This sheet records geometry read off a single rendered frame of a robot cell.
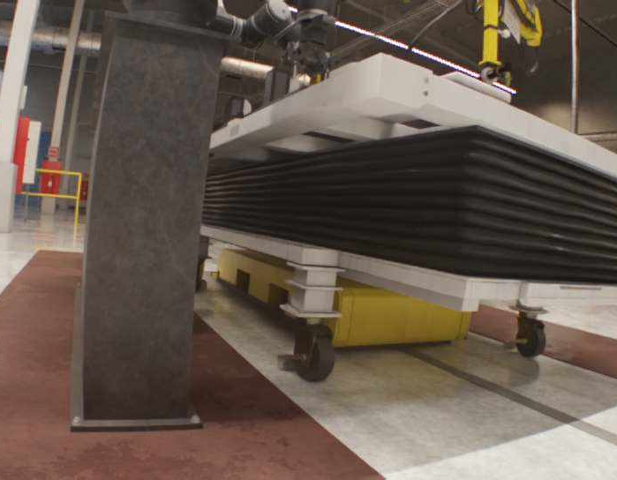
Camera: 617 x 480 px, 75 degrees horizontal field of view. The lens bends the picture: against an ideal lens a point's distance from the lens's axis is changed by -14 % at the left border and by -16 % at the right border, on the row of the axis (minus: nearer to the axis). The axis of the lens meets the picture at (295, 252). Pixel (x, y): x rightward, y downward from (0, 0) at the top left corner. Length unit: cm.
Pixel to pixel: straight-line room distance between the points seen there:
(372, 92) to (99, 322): 73
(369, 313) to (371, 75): 118
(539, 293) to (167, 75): 103
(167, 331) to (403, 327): 121
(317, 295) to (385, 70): 81
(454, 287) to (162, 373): 69
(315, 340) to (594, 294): 87
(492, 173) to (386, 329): 102
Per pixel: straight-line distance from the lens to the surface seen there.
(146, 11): 111
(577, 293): 141
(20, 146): 686
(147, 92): 103
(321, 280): 148
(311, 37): 130
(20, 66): 674
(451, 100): 101
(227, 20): 189
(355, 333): 188
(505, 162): 118
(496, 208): 115
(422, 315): 207
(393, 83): 91
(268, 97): 156
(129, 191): 100
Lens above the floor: 50
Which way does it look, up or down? 4 degrees down
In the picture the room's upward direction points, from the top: 6 degrees clockwise
